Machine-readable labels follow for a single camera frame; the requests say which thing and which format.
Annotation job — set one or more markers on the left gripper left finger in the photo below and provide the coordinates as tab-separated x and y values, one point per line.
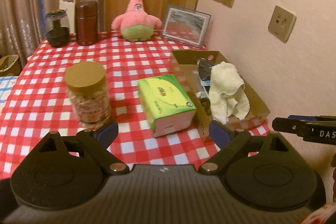
96	142

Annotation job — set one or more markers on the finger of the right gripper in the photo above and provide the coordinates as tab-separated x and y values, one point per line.
302	117
289	125

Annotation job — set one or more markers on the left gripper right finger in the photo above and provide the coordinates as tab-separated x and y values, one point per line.
231	144

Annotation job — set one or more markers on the cream towel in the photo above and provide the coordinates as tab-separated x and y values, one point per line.
227	91

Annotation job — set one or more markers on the patterned dark sock ball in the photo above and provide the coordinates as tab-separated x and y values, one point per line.
206	105

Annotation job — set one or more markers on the black eye mask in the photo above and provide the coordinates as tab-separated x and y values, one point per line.
204	69

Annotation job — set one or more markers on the brown cardboard tray box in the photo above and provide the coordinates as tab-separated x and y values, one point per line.
183	63

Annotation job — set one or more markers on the snack jar with gold lid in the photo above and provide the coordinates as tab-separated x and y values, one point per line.
87	90

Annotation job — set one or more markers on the red white checkered tablecloth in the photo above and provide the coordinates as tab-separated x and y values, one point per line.
38	103

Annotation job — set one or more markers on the green tissue box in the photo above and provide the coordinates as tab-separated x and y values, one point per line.
167	107

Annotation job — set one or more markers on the blue white checkered cloth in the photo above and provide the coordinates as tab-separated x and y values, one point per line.
6	85

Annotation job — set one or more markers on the wicker basket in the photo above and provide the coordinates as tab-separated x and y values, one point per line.
9	66

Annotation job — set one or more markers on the glass jar with black base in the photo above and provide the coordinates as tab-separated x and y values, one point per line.
57	28

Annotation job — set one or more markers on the pink Patrick star plush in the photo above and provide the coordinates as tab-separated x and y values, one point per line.
136	24

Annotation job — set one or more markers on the clear framed picture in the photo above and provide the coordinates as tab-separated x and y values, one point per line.
185	26

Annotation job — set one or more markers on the brown cylindrical canister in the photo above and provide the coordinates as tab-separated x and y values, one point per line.
86	21

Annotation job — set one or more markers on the white wooden holder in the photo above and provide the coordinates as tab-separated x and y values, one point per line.
69	7

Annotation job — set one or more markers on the wall socket plate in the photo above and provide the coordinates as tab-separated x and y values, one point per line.
281	24

